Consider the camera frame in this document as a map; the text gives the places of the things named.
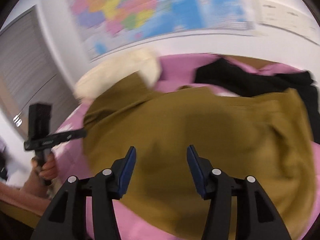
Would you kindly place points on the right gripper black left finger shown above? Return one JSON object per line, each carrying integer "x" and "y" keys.
{"x": 65, "y": 217}

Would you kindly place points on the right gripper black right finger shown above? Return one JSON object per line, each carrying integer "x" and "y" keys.
{"x": 256, "y": 215}

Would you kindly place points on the person's left hand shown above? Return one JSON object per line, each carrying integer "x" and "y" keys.
{"x": 48, "y": 170}

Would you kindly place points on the mustard brown jacket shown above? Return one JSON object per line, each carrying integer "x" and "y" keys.
{"x": 266, "y": 136}

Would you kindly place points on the white wall switch panel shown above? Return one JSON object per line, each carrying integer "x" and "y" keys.
{"x": 280, "y": 16}

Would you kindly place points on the black garment on bed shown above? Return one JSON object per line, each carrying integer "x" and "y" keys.
{"x": 233, "y": 78}

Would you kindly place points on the cream pillow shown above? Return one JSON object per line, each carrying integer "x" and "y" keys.
{"x": 143, "y": 61}

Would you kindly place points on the left forearm peach sleeve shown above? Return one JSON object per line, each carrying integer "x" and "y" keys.
{"x": 31, "y": 197}

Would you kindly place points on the grey wooden door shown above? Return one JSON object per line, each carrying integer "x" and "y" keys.
{"x": 29, "y": 75}

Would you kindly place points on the colourful wall map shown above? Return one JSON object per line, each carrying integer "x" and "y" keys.
{"x": 107, "y": 25}

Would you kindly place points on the black coat on hook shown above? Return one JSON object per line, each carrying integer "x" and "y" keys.
{"x": 3, "y": 169}

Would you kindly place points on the pink bed sheet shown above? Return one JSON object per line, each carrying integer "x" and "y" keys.
{"x": 177, "y": 70}

